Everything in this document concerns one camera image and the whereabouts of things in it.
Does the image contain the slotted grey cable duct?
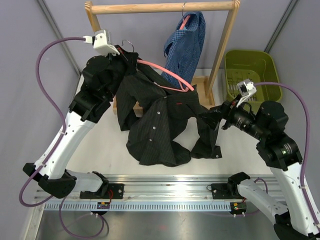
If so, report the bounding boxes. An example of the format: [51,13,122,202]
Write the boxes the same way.
[44,201,231,212]

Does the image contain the pink hanger of blue shirt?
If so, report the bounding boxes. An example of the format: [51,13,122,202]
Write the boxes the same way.
[179,1,191,30]

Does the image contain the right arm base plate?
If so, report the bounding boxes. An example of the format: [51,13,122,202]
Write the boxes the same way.
[210,183,244,200]

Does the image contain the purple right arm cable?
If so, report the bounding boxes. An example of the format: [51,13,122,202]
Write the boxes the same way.
[253,82,320,226]

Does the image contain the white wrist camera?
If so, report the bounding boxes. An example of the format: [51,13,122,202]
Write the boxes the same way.
[83,29,120,56]
[236,78,257,107]

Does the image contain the pink hanger of black shirt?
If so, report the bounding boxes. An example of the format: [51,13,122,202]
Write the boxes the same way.
[136,58,195,93]

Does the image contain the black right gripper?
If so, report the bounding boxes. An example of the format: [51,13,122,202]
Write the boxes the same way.
[198,93,269,141]

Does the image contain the blue checkered shirt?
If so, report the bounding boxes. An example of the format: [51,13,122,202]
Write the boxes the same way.
[163,11,206,84]

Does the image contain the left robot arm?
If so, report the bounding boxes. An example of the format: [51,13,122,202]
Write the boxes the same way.
[23,45,139,199]

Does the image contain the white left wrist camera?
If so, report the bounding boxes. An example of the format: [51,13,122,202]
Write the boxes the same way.
[83,29,120,56]

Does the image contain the green plastic basket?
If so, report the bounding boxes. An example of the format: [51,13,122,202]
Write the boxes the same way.
[224,49,283,107]

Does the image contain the wooden clothes rack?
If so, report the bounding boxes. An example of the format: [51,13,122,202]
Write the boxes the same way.
[84,0,241,109]

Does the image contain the aluminium mounting rail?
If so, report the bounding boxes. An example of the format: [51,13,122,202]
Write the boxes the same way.
[106,174,231,202]

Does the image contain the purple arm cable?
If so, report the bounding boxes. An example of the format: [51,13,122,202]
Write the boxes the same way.
[253,82,320,226]
[19,36,111,238]

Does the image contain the black pinstriped shirt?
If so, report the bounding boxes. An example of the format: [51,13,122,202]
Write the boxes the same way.
[116,51,223,168]

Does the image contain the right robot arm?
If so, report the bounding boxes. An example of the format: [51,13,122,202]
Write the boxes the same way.
[199,101,320,240]

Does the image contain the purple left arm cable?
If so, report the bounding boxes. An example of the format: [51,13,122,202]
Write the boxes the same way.
[19,36,111,238]

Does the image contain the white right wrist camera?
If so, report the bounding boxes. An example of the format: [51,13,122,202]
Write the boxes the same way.
[236,78,257,107]

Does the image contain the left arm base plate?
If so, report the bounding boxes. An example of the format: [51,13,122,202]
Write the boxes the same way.
[79,183,125,200]

